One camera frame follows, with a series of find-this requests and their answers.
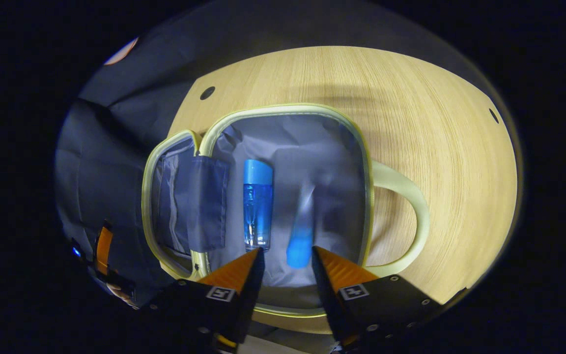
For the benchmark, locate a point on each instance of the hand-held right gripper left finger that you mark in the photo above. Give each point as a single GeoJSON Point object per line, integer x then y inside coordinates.
{"type": "Point", "coordinates": [251, 290]}

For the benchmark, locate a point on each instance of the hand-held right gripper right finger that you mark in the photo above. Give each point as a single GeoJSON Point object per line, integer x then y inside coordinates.
{"type": "Point", "coordinates": [325, 290]}

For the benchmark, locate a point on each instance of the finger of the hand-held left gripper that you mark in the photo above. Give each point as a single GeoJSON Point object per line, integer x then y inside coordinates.
{"type": "Point", "coordinates": [103, 248]}

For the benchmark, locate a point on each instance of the blue squeeze tube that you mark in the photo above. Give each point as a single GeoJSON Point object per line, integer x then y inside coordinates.
{"type": "Point", "coordinates": [300, 246]}

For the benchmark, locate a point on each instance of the blue capped glass bottle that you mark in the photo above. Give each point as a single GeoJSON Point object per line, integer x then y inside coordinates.
{"type": "Point", "coordinates": [258, 196]}

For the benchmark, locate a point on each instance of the pale yellow suitcase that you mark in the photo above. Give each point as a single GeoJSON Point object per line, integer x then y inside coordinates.
{"type": "Point", "coordinates": [307, 142]}

